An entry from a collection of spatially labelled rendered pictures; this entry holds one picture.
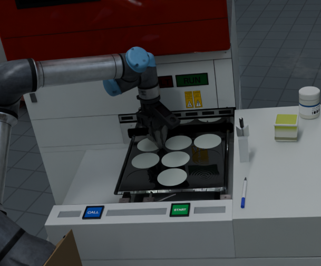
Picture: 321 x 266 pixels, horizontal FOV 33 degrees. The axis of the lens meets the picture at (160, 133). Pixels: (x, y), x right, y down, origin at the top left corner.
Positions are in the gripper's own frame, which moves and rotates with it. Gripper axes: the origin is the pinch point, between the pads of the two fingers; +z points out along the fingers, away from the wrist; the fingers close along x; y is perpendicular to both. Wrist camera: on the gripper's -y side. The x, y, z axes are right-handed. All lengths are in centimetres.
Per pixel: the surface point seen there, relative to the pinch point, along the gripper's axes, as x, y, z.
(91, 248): 48, -15, 5
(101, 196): 25.7, 7.4, 9.3
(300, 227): 13, -64, -1
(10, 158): -32, 196, 91
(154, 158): 6.2, -1.7, 1.3
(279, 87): -213, 87, 91
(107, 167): 11.8, 19.8, 9.2
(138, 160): 10.3, 2.5, 1.3
